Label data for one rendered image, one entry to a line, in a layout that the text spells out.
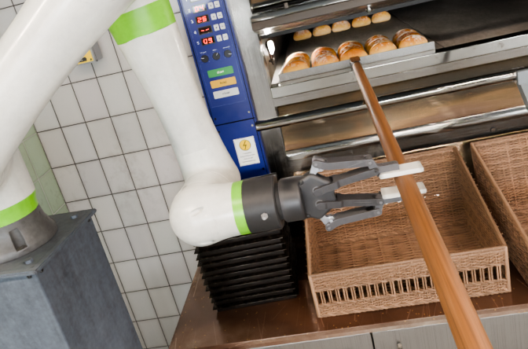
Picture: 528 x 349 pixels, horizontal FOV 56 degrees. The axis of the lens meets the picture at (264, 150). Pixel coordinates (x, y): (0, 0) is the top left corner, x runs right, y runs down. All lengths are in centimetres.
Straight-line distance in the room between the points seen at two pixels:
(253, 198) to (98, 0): 38
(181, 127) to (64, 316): 39
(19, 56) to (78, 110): 124
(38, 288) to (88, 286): 13
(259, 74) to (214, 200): 98
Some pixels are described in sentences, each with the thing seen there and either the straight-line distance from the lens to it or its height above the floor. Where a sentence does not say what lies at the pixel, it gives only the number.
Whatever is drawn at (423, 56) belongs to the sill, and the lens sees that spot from 179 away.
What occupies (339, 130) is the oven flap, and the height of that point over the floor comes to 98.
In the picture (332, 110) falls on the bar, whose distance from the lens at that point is 140.
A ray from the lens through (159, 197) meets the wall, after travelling 200.
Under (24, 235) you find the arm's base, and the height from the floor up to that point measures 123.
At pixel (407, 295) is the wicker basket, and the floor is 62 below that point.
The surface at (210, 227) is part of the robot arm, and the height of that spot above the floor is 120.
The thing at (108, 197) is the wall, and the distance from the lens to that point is 206.
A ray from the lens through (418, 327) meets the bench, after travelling 156.
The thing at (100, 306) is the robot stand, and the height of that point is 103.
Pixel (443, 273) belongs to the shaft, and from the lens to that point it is 61.
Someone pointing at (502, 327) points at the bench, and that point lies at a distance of 161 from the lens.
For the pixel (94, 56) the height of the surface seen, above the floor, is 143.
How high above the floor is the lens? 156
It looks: 19 degrees down
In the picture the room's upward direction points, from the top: 14 degrees counter-clockwise
